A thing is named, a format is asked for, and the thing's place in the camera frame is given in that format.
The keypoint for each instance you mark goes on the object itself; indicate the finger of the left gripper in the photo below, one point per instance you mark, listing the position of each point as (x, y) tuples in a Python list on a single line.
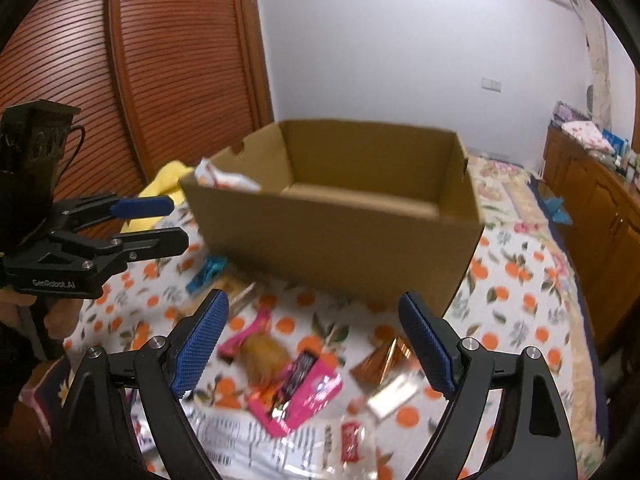
[(125, 247), (87, 211)]

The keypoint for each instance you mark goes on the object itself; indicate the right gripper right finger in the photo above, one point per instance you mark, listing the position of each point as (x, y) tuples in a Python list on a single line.
[(531, 437)]

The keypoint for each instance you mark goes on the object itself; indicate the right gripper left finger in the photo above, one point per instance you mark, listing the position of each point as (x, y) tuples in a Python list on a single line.
[(94, 437)]

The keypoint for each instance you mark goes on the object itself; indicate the pink chicken snack packet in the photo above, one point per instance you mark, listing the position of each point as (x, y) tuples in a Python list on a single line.
[(263, 358)]

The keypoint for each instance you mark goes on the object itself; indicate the person's left hand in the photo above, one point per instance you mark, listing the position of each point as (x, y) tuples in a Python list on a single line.
[(43, 322)]

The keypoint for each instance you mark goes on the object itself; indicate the yellow plush toy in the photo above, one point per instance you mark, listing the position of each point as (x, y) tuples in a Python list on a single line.
[(166, 182)]

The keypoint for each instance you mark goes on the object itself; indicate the teal snack wrapper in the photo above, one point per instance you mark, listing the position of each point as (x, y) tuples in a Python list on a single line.
[(212, 267)]

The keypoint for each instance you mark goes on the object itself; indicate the white orange snack bag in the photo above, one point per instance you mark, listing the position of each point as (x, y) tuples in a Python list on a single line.
[(220, 176)]

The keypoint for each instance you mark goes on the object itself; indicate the white gold snack bar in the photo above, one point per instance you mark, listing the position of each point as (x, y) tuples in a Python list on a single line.
[(393, 394)]

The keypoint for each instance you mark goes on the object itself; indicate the copper foil snack packet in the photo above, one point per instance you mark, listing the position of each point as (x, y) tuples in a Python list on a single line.
[(392, 356)]

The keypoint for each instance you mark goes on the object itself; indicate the wooden louvered wardrobe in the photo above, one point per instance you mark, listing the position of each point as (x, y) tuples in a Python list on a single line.
[(153, 80)]

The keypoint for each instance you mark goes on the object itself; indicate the small red candy packet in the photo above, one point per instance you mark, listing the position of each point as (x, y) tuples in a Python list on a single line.
[(350, 432)]

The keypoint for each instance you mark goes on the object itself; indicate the clear printed plastic bag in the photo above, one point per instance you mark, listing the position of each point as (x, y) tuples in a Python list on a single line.
[(239, 448)]

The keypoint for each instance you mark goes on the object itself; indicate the orange-print white bedsheet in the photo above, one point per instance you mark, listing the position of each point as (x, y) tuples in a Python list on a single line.
[(519, 291)]

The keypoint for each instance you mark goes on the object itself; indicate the pink black candy packet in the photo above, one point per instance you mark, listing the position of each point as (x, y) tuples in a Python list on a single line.
[(300, 392)]

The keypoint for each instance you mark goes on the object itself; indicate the blue cloth on floor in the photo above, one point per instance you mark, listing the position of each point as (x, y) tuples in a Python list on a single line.
[(556, 211)]

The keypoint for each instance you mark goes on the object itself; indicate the floral quilt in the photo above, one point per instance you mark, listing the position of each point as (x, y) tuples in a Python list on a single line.
[(505, 185)]

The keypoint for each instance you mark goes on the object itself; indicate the wooden sideboard cabinet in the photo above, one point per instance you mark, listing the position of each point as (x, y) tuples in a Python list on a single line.
[(603, 241)]

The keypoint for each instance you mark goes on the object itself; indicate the brown cardboard box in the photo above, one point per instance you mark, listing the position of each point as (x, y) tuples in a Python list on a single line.
[(367, 209)]

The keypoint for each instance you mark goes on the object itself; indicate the folded floral cloth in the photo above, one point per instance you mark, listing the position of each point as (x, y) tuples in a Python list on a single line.
[(588, 134)]

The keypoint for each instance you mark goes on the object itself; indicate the beige curtain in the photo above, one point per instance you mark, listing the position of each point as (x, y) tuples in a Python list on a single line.
[(597, 47)]

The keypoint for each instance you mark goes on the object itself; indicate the wall light switch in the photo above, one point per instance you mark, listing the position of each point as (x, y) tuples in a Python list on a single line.
[(490, 84)]

